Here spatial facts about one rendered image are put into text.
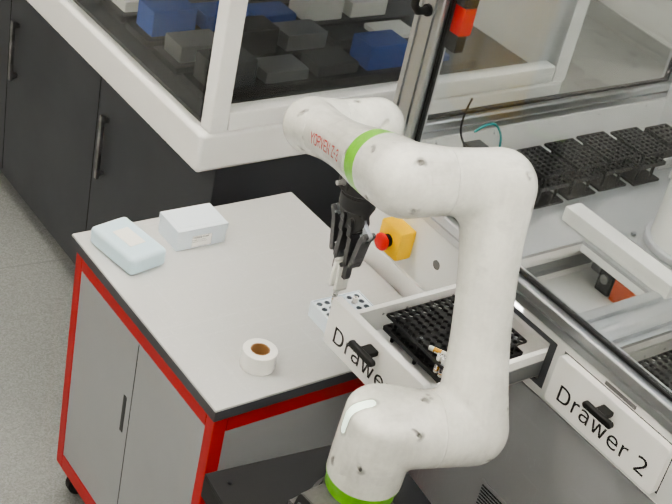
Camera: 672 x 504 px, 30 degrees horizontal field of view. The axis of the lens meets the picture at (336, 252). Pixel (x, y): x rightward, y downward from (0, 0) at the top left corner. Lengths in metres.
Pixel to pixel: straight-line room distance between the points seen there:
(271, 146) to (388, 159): 1.16
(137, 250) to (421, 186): 0.92
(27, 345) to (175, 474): 1.16
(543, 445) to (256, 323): 0.63
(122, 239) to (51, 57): 1.19
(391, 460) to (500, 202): 0.44
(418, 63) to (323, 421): 0.77
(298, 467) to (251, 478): 0.09
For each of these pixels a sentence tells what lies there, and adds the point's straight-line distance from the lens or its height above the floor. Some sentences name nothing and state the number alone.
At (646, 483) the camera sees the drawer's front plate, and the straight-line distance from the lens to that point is 2.37.
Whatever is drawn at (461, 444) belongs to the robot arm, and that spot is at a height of 1.00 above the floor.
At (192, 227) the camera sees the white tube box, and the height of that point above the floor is 0.81.
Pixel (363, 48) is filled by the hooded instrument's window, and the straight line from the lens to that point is 3.08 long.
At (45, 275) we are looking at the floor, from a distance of 3.92.
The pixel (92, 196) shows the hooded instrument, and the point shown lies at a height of 0.36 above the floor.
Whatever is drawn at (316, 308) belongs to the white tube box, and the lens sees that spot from 2.58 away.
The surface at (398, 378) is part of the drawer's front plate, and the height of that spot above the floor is 0.90.
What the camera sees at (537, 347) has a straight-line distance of 2.51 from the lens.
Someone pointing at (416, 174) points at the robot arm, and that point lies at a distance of 1.88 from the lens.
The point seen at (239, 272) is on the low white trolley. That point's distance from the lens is 2.70.
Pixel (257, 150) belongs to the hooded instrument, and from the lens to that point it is 3.01.
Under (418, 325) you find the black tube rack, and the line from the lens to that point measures 2.43.
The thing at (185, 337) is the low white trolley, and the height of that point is 0.76.
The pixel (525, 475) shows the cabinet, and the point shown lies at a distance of 2.62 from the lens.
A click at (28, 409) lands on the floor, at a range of 3.44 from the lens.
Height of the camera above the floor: 2.29
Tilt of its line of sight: 33 degrees down
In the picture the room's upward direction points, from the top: 13 degrees clockwise
